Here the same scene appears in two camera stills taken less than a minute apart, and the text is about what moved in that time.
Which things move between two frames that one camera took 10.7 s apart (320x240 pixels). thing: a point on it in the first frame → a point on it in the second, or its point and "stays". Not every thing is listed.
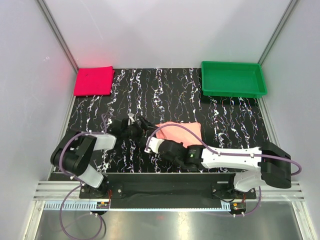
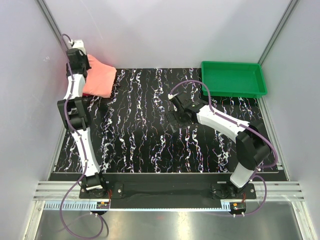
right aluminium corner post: x=290 y=8 stays
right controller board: x=237 y=208 stays
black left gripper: x=142 y=130 → x=83 y=56
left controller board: x=102 y=205 stays
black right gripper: x=181 y=144 → x=173 y=116
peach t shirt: x=180 y=134 → x=100 y=78
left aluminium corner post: x=56 y=29 stays
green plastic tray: x=233 y=79 stays
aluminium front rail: x=56 y=190 stays
